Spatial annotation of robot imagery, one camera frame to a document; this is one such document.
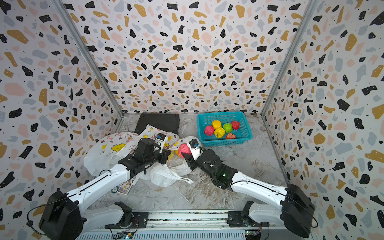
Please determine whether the white plastic bag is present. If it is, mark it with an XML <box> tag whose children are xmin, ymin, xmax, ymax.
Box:
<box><xmin>135</xmin><ymin>136</ymin><xmax>202</xmax><ymax>188</ymax></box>
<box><xmin>110</xmin><ymin>124</ymin><xmax>180</xmax><ymax>167</ymax></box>
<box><xmin>84</xmin><ymin>132</ymin><xmax>141</xmax><ymax>177</ymax></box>

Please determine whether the red apple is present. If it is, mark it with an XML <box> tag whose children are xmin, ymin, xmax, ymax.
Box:
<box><xmin>226</xmin><ymin>133</ymin><xmax>237</xmax><ymax>140</ymax></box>

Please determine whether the green toy fruit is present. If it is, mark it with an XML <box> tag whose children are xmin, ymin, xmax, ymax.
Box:
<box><xmin>222</xmin><ymin>123</ymin><xmax>233</xmax><ymax>134</ymax></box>

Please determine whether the red toy fruit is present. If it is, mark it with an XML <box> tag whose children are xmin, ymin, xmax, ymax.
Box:
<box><xmin>231</xmin><ymin>121</ymin><xmax>241</xmax><ymax>130</ymax></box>

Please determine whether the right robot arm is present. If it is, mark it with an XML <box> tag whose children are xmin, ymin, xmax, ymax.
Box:
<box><xmin>179</xmin><ymin>148</ymin><xmax>316</xmax><ymax>238</ymax></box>

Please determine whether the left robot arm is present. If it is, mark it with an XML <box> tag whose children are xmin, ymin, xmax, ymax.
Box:
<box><xmin>39</xmin><ymin>139</ymin><xmax>171</xmax><ymax>240</ymax></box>

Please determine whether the black hard case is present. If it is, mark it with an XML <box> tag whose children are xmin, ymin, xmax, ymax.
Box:
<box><xmin>135</xmin><ymin>113</ymin><xmax>180</xmax><ymax>134</ymax></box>

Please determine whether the teal plastic basket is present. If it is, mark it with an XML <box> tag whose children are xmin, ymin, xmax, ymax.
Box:
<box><xmin>197</xmin><ymin>112</ymin><xmax>253</xmax><ymax>147</ymax></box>

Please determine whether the playing card box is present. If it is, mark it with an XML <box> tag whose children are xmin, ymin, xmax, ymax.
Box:
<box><xmin>118</xmin><ymin>180</ymin><xmax>132</xmax><ymax>195</ymax></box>

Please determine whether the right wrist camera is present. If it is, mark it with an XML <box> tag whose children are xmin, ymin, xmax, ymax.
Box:
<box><xmin>187</xmin><ymin>139</ymin><xmax>203</xmax><ymax>161</ymax></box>

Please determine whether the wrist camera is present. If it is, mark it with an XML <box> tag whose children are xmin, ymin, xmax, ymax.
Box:
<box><xmin>155</xmin><ymin>133</ymin><xmax>167</xmax><ymax>153</ymax></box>
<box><xmin>187</xmin><ymin>139</ymin><xmax>203</xmax><ymax>161</ymax></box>

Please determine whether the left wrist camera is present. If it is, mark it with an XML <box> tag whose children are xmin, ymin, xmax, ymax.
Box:
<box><xmin>155</xmin><ymin>133</ymin><xmax>167</xmax><ymax>153</ymax></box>

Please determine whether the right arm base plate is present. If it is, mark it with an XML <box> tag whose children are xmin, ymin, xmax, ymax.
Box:
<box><xmin>227</xmin><ymin>211</ymin><xmax>270</xmax><ymax>228</ymax></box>

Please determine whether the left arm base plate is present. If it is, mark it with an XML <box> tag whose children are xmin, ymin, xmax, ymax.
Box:
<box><xmin>105</xmin><ymin>212</ymin><xmax>149</xmax><ymax>230</ymax></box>

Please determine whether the aluminium front rail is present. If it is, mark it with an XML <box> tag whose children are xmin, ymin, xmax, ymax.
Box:
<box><xmin>77</xmin><ymin>210</ymin><xmax>300</xmax><ymax>240</ymax></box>

